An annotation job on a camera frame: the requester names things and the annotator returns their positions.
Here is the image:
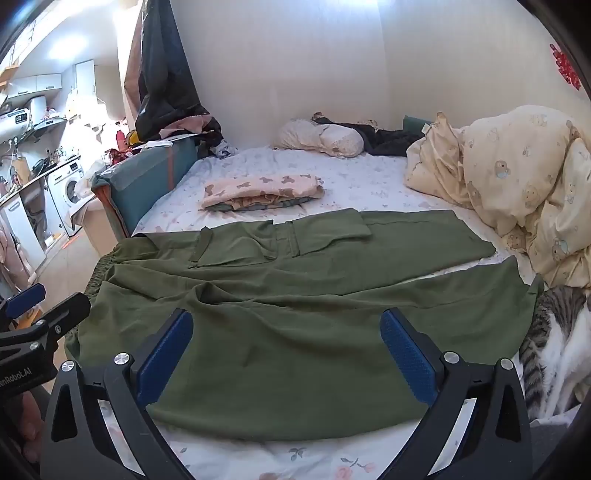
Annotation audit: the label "floral white bed sheet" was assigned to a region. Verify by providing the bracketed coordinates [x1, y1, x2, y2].
[69, 145, 573, 480]

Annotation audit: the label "teal padded bed board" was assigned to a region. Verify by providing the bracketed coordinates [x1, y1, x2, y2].
[91, 137, 199, 238]

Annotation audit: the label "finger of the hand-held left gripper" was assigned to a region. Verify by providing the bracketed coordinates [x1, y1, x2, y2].
[0, 283, 47, 324]
[0, 292, 92, 345]

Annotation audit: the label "person's left hand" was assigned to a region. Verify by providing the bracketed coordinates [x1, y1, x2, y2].
[16, 392, 47, 464]

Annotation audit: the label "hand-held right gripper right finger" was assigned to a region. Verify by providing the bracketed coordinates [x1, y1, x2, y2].
[379, 308, 536, 480]

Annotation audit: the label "kitchen counter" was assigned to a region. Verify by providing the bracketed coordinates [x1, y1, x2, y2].
[0, 157, 81, 204]

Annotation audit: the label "white wall cabinet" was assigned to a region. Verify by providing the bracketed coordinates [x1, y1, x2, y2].
[7, 73, 63, 97]

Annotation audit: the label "white water heater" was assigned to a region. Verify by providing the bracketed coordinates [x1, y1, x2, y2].
[0, 95, 49, 139]

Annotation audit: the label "tabby cat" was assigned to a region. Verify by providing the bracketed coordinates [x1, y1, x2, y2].
[517, 285, 591, 421]

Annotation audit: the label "cream printed duvet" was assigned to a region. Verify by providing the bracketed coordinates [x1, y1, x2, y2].
[405, 104, 591, 289]

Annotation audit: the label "green pants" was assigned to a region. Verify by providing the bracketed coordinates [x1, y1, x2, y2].
[65, 208, 546, 441]

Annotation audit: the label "folded bear print cloth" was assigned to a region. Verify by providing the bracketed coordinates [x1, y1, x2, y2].
[198, 174, 325, 213]

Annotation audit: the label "black hanging garment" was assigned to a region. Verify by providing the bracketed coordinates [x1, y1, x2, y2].
[134, 0, 225, 144]

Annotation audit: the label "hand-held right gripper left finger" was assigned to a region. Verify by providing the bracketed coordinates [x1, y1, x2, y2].
[41, 308, 195, 480]

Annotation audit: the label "tall white cabinet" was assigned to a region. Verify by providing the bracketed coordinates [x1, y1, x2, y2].
[75, 60, 99, 121]

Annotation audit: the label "teal cushion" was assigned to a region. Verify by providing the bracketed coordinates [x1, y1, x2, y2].
[403, 115, 435, 137]

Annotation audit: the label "red wall decoration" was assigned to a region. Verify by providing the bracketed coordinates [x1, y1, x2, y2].
[549, 43, 581, 90]

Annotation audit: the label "white washing machine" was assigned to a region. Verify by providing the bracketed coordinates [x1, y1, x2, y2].
[46, 157, 86, 236]

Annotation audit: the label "dark crumpled clothes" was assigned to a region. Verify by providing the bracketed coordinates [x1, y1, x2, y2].
[311, 112, 432, 157]

